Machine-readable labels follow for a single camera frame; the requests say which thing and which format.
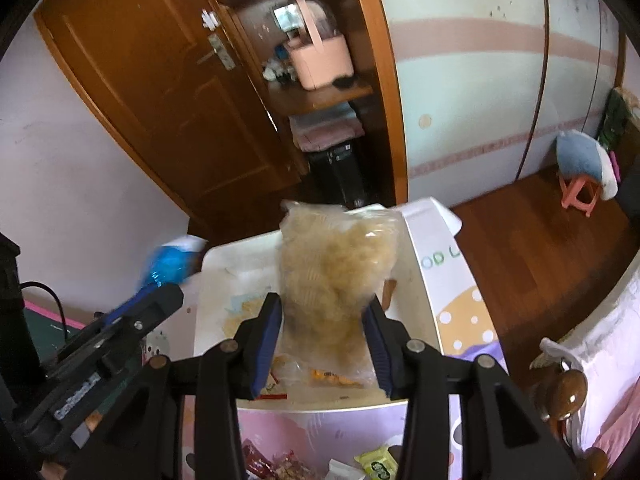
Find blue foil snack packet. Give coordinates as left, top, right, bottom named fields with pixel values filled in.
left=140, top=234, right=206, bottom=289

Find dark red foil snack packet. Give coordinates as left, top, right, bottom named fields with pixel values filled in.
left=242, top=439, right=276, bottom=480

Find large clear rice cracker pack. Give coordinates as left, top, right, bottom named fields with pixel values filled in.
left=277, top=203, right=401, bottom=388

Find green wrapped candy packet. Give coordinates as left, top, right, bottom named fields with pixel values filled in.
left=354, top=445, right=398, bottom=480

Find pink cartoon table mat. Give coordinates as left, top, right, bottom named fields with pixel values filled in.
left=143, top=198, right=504, bottom=477

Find cream cracker packet red edge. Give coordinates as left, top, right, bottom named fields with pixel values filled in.
left=258, top=356, right=288, bottom=400

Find orange fried snack pack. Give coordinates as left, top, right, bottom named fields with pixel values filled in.
left=309, top=368, right=363, bottom=389

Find folded towels stack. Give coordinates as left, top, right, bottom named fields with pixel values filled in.
left=288, top=102, right=364, bottom=153

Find pink plastic stool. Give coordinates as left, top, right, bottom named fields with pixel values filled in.
left=559, top=174, right=602, bottom=218

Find brown wooden door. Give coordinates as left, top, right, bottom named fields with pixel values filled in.
left=36, top=0, right=299, bottom=217

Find blue plush cushion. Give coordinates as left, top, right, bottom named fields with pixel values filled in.
left=555, top=130, right=618, bottom=200

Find pink storage basket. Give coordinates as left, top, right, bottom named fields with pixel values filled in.
left=285, top=0, right=355, bottom=91

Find wooden bed post knob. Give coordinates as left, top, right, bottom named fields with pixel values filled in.
left=535, top=370, right=588, bottom=422

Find green chalkboard pink frame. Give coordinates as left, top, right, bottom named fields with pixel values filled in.
left=24, top=301, right=65, bottom=362

